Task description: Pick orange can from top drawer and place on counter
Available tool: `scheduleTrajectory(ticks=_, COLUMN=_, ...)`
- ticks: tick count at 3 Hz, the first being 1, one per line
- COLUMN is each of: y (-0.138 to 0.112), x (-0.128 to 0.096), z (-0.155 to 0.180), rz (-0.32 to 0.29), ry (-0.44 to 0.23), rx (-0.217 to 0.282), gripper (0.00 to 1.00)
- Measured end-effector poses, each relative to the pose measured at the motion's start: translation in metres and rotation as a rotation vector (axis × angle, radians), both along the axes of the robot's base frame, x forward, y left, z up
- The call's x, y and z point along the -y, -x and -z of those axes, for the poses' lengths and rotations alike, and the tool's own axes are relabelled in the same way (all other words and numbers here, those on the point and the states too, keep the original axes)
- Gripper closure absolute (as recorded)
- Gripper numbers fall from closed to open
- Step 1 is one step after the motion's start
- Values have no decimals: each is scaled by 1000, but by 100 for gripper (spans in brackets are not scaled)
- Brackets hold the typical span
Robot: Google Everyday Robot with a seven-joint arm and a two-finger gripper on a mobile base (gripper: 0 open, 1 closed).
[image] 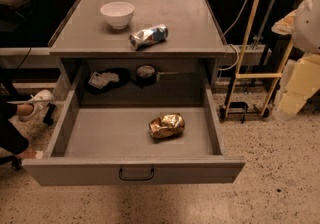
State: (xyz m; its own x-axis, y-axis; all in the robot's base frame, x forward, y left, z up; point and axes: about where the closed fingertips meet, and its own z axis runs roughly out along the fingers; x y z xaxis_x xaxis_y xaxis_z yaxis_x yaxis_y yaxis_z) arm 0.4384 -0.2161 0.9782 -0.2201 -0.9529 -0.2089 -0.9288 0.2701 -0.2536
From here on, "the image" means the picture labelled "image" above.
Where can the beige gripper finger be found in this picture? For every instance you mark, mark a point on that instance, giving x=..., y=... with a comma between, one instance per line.
x=299, y=82

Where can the crushed orange can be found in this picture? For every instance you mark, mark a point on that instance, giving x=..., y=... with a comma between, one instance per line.
x=167, y=126

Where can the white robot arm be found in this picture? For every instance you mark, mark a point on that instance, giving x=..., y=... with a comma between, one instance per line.
x=303, y=24

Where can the grey counter cabinet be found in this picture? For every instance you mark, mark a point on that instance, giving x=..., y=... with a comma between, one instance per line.
x=86, y=39

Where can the crushed blue silver can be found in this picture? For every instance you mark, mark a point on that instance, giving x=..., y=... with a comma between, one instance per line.
x=149, y=36

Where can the grey open drawer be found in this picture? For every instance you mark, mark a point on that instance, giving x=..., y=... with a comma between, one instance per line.
x=92, y=141

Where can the black tape roll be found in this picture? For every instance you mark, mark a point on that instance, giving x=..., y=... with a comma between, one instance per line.
x=146, y=75

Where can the white ceramic bowl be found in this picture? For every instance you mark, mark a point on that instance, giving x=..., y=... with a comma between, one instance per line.
x=117, y=14

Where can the black pouch with tag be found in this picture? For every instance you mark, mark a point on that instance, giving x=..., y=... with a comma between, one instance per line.
x=103, y=81

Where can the white sneaker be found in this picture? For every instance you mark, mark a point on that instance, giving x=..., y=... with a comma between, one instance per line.
x=37, y=103

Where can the person in black clothes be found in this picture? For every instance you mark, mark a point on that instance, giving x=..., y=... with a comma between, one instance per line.
x=11, y=140

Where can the black drawer handle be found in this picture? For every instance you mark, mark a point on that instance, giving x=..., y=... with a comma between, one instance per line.
x=136, y=175

